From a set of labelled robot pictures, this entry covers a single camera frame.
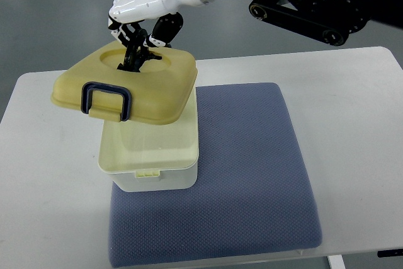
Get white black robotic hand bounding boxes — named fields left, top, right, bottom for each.
left=107, top=0, right=215, bottom=48

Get yellow box lid black handle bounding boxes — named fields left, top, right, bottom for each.
left=51, top=41, right=197, bottom=125

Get white storage box base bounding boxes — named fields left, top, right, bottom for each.
left=98, top=91, right=199, bottom=192

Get blue-grey fabric cushion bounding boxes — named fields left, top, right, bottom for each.
left=108, top=83, right=322, bottom=268

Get white table leg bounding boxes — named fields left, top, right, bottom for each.
left=327, top=255, right=346, bottom=269

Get black table control panel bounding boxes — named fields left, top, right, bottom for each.
left=377, top=249, right=403, bottom=258

